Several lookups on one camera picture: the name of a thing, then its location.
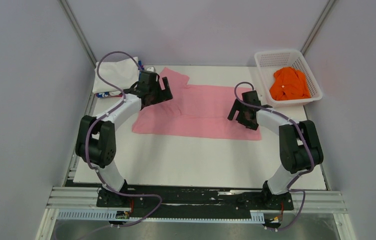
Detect white folded t-shirt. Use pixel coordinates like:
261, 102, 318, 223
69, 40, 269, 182
92, 56, 140, 95

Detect left aluminium corner post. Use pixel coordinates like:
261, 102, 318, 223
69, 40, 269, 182
58, 0, 97, 68

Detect orange t-shirt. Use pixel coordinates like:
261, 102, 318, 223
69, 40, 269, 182
270, 67, 311, 101

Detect white slotted cable duct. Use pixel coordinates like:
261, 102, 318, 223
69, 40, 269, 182
56, 209, 266, 224

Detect right aluminium corner post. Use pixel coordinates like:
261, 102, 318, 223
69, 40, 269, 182
300, 0, 338, 56

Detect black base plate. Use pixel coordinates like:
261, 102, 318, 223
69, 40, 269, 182
96, 185, 294, 220

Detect aluminium frame rail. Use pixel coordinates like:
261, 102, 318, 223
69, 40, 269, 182
46, 187, 348, 214

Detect pink t-shirt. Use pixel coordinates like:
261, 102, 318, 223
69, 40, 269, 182
132, 67, 262, 141

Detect white plastic laundry basket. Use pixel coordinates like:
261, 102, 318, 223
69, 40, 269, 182
254, 49, 323, 107

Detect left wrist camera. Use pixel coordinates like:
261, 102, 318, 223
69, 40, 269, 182
146, 66, 156, 73

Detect blue printed folded t-shirt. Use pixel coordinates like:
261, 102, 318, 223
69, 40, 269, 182
96, 59, 146, 99

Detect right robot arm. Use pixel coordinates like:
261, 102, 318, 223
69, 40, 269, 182
228, 90, 324, 209

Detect aluminium corner post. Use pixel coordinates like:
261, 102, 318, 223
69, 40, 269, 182
300, 0, 338, 56
58, 0, 97, 68

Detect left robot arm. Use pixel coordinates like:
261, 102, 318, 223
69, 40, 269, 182
75, 70, 173, 207

